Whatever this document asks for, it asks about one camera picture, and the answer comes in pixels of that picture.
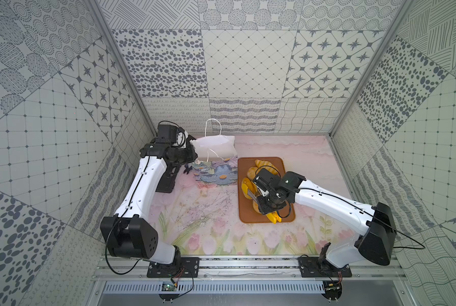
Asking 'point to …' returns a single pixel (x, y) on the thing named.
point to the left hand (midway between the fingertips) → (202, 155)
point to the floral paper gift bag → (217, 159)
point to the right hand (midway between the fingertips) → (266, 209)
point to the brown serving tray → (247, 213)
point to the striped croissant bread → (261, 164)
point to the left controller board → (169, 286)
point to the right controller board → (333, 289)
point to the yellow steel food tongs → (249, 190)
